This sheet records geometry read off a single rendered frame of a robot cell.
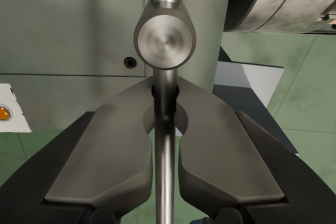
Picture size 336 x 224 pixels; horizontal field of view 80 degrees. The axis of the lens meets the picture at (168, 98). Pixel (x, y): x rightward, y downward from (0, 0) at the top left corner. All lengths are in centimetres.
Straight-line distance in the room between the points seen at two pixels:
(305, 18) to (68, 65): 30
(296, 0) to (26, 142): 242
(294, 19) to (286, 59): 152
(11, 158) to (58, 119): 247
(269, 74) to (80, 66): 77
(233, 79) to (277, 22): 55
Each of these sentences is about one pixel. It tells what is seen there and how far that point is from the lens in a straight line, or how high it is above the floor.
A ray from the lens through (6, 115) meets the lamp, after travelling 33.
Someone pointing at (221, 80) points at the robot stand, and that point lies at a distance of 85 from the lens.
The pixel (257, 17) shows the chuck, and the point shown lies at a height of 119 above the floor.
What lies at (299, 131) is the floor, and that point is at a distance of 241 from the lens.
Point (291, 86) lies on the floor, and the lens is 201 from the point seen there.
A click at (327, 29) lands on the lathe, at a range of 121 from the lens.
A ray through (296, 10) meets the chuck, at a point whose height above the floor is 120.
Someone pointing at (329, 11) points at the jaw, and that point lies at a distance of 36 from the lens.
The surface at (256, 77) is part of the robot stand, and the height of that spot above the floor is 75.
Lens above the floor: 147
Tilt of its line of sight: 57 degrees down
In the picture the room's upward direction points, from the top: 178 degrees clockwise
